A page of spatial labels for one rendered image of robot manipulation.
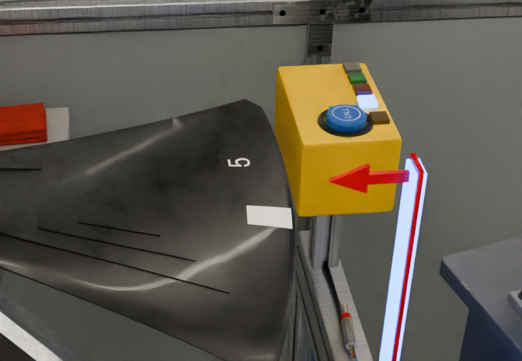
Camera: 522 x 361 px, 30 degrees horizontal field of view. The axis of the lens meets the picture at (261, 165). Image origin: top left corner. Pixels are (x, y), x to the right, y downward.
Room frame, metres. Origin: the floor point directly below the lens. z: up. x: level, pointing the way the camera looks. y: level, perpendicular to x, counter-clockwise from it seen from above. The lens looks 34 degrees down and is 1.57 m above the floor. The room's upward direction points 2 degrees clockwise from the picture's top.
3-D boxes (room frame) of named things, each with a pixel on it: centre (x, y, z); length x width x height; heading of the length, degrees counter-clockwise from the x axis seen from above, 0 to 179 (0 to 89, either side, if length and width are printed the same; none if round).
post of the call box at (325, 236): (0.87, -0.07, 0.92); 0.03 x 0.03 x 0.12; 9
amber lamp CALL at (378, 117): (0.83, -0.12, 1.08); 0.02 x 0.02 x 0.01; 9
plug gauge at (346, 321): (0.74, -0.10, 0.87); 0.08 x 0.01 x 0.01; 4
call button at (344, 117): (0.83, -0.08, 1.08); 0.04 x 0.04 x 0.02
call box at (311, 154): (0.87, -0.08, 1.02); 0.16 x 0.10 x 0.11; 9
